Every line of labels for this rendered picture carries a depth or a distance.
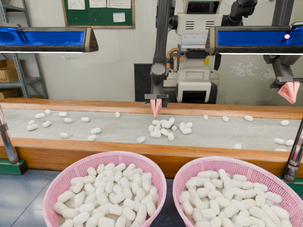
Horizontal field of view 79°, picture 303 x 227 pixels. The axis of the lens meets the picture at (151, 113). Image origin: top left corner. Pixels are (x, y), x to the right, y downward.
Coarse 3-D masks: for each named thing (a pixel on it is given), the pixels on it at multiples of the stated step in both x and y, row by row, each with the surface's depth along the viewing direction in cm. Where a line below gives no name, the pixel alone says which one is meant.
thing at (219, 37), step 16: (208, 32) 54; (224, 32) 51; (240, 32) 51; (256, 32) 51; (272, 32) 50; (288, 32) 50; (208, 48) 53; (224, 48) 51; (240, 48) 50; (256, 48) 50; (272, 48) 50; (288, 48) 49
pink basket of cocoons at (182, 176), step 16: (208, 160) 51; (224, 160) 51; (240, 160) 50; (176, 176) 44; (192, 176) 50; (256, 176) 47; (272, 176) 44; (176, 192) 41; (272, 192) 44; (288, 192) 41; (288, 208) 40
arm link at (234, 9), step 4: (236, 0) 99; (240, 0) 97; (244, 0) 95; (248, 0) 94; (252, 0) 95; (256, 0) 97; (232, 4) 104; (236, 4) 100; (240, 4) 97; (244, 4) 96; (248, 4) 97; (252, 4) 97; (256, 4) 98; (232, 8) 105; (236, 8) 100; (240, 8) 100; (252, 8) 100; (232, 12) 105; (236, 12) 101; (240, 12) 101; (252, 12) 102; (232, 16) 105; (236, 16) 104
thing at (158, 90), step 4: (152, 88) 80; (156, 88) 79; (160, 88) 80; (152, 92) 79; (156, 92) 78; (160, 92) 79; (144, 96) 78; (160, 96) 78; (164, 96) 77; (164, 100) 81
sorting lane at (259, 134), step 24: (24, 120) 81; (48, 120) 81; (72, 120) 81; (96, 120) 81; (120, 120) 81; (144, 120) 81; (168, 120) 81; (192, 120) 81; (216, 120) 81; (240, 120) 81; (264, 120) 81; (288, 120) 81; (168, 144) 63; (192, 144) 63; (216, 144) 63; (240, 144) 63; (264, 144) 63
